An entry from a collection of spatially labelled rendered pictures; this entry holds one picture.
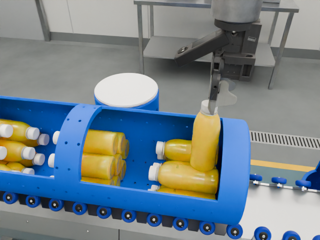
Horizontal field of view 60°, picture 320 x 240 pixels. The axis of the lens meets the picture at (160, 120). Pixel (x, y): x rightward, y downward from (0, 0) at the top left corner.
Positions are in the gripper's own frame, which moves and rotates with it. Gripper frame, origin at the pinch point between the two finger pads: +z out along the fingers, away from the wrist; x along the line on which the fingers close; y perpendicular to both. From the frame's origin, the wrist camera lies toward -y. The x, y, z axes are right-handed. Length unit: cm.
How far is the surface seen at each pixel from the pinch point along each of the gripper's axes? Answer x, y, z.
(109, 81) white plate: 50, -43, 26
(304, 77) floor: 270, 122, 125
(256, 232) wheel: -10.0, 16.8, 32.9
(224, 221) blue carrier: -13.6, 6.8, 25.0
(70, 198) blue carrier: -13.7, -33.5, 25.3
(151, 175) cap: -6.8, -12.7, 19.6
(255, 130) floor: 157, 53, 128
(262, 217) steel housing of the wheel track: -2.0, 20.2, 37.4
